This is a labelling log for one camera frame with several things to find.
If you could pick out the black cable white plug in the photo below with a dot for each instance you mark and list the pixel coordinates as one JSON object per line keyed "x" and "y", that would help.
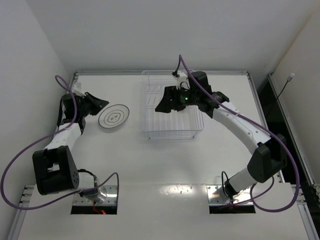
{"x": 288, "y": 80}

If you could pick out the metal base plate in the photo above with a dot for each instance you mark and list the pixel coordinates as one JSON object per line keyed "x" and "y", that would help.
{"x": 105, "y": 195}
{"x": 217, "y": 198}

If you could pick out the white wire dish rack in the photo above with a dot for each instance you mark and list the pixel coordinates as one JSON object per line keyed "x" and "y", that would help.
{"x": 185, "y": 124}

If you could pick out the white plate teal rim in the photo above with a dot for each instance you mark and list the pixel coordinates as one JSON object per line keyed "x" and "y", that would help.
{"x": 113, "y": 116}

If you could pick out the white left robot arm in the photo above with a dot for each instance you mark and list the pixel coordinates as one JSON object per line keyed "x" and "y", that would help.
{"x": 54, "y": 167}

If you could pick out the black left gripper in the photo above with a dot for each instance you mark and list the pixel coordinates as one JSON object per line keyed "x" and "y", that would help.
{"x": 88, "y": 104}

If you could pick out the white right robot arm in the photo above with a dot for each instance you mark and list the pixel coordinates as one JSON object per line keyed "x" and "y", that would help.
{"x": 267, "y": 156}

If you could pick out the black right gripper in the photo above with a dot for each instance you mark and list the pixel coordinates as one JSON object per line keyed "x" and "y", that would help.
{"x": 171, "y": 97}

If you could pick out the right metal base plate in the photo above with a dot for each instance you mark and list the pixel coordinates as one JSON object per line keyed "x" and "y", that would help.
{"x": 217, "y": 198}

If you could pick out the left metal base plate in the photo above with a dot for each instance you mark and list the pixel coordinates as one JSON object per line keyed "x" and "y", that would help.
{"x": 105, "y": 195}

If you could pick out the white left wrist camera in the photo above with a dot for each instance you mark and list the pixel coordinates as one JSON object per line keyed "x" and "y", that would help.
{"x": 77, "y": 89}

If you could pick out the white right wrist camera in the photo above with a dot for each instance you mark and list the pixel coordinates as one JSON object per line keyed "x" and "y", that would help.
{"x": 182, "y": 79}

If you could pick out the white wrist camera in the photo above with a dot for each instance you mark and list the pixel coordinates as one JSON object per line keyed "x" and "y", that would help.
{"x": 182, "y": 79}
{"x": 77, "y": 89}

